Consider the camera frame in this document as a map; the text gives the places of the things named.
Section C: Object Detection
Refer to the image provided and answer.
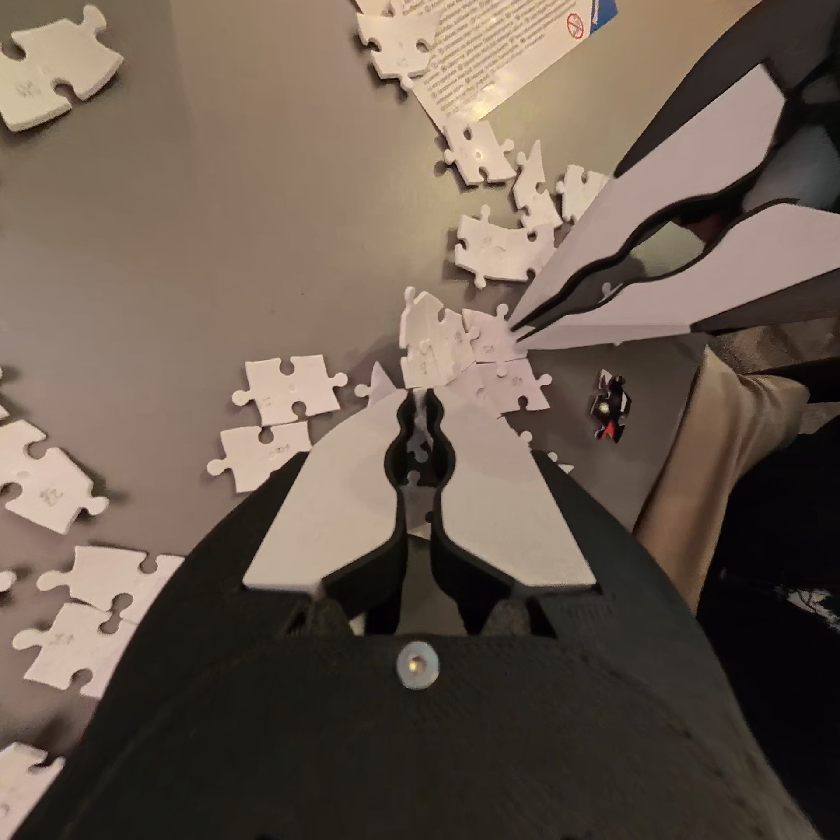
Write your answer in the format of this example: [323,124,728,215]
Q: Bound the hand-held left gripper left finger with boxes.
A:
[243,389,417,634]

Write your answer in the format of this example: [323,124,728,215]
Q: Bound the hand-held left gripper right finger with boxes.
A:
[425,389,597,634]

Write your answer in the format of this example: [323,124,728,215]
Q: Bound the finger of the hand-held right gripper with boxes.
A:
[508,62,788,328]
[515,202,840,347]

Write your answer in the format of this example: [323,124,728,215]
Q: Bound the white jigsaw piece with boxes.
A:
[462,304,529,363]

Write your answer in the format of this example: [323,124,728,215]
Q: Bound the scattered white puzzle pieces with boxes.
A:
[0,0,624,840]

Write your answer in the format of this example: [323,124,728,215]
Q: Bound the black red jigsaw piece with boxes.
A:
[589,369,634,442]

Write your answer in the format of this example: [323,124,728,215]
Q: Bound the beige garment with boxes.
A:
[633,344,811,614]

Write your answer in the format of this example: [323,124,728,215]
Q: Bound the white instruction leaflet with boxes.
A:
[394,0,621,132]

